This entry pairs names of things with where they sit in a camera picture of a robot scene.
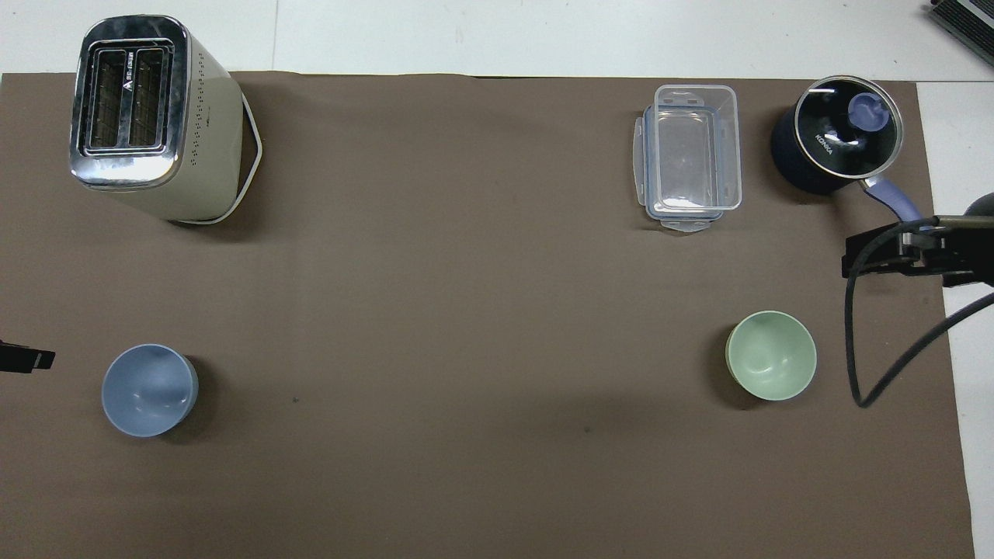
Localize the blue bowl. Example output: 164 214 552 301
101 343 200 438

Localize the black cable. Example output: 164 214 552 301
844 217 994 409

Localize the dark blue pot purple handle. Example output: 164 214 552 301
770 75 926 224

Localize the clear container lid blue seal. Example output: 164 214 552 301
634 104 732 233

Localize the clear plastic food container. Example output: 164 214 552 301
652 84 743 215

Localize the glass pot lid blue knob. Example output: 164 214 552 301
794 75 906 182

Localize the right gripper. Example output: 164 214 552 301
941 193 994 289

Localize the green bowl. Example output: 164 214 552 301
725 310 818 402

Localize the cream and chrome toaster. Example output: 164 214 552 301
69 15 264 227

